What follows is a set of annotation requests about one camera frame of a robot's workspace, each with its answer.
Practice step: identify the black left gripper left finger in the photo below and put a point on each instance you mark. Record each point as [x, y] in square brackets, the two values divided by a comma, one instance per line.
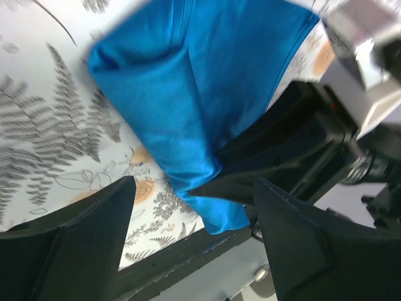
[71, 254]

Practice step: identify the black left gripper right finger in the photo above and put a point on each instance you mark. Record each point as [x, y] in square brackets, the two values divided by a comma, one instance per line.
[315, 255]

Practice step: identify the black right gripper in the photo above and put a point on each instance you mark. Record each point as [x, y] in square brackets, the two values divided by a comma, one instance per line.
[310, 149]

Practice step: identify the blue cloth napkin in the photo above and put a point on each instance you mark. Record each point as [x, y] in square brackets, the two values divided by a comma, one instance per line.
[189, 76]

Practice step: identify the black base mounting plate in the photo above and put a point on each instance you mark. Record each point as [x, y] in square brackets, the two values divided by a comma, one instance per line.
[149, 277]

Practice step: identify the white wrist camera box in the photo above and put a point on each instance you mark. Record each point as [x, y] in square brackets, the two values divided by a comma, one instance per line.
[360, 75]

